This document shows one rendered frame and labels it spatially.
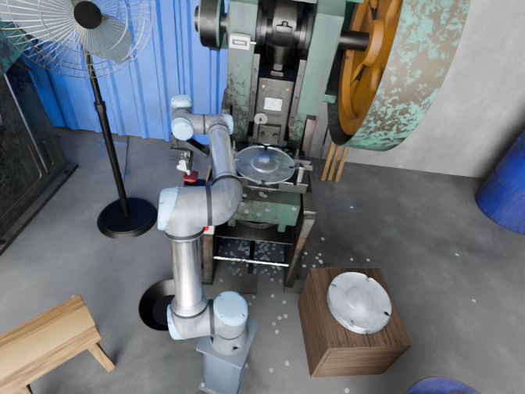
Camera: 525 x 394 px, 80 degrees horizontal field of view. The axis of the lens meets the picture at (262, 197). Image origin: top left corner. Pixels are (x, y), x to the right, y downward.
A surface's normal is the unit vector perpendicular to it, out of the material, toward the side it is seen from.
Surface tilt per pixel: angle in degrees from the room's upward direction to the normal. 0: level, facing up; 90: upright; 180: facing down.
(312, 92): 90
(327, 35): 90
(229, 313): 8
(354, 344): 0
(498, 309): 0
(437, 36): 70
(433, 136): 90
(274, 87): 90
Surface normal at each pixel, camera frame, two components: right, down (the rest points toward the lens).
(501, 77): -0.05, 0.67
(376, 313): 0.11, -0.73
